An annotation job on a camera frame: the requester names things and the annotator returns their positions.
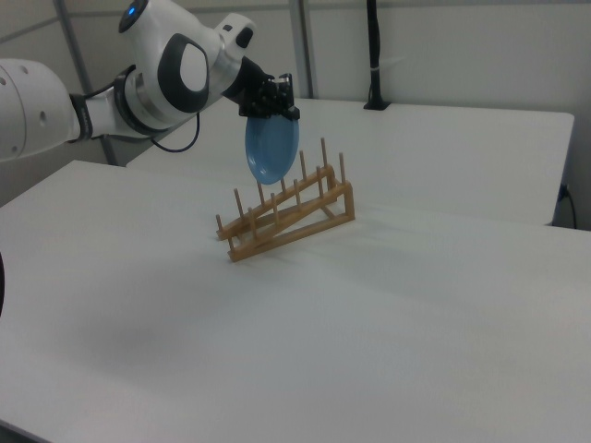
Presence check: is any blue round plate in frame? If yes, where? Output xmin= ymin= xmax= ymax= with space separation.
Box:
xmin=243 ymin=114 xmax=302 ymax=186

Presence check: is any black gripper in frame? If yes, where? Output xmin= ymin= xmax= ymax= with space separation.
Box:
xmin=223 ymin=55 xmax=302 ymax=123

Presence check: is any black pole with white tie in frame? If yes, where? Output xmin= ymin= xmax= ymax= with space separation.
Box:
xmin=363 ymin=0 xmax=392 ymax=112

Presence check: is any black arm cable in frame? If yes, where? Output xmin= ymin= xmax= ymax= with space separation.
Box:
xmin=68 ymin=82 xmax=203 ymax=154

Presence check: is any wooden plate rack with pegs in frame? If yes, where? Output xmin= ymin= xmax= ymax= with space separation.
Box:
xmin=214 ymin=137 xmax=357 ymax=265

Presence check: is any black cable beside table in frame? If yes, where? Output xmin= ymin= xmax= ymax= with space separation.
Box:
xmin=559 ymin=183 xmax=579 ymax=231

